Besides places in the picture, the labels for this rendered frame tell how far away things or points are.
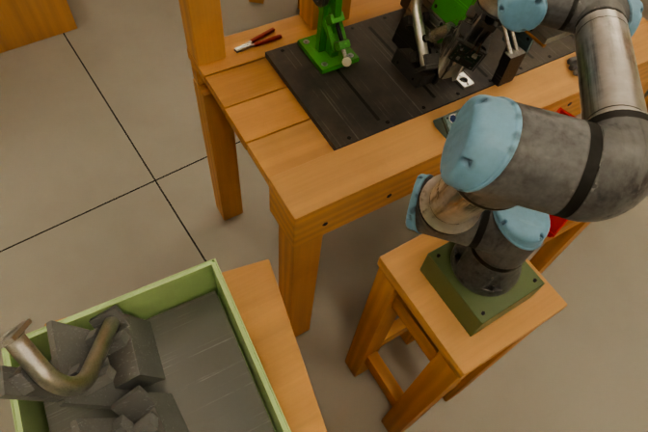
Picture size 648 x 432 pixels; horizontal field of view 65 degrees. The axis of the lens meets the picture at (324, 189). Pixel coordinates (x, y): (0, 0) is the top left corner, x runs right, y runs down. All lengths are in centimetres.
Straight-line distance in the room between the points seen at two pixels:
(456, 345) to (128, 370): 68
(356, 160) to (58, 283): 139
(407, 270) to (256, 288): 36
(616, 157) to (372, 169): 79
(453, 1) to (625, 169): 96
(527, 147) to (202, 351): 81
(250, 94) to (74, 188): 124
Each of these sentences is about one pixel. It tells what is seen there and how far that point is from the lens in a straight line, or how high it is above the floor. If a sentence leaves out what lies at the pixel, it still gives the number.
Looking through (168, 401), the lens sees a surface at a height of 88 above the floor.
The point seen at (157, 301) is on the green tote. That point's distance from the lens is 116.
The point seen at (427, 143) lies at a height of 90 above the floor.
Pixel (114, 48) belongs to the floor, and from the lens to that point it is 312.
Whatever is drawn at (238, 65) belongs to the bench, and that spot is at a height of 88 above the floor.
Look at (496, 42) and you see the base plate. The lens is 179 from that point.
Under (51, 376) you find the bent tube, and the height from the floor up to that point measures 113.
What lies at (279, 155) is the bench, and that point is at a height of 88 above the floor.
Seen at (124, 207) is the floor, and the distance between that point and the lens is 240.
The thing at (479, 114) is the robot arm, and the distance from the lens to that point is 60.
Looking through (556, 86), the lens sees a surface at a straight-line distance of 173.
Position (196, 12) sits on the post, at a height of 106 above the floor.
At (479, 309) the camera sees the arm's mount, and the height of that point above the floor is 93.
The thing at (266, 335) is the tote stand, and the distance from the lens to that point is 122.
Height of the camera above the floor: 194
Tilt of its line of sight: 55 degrees down
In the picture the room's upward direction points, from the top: 7 degrees clockwise
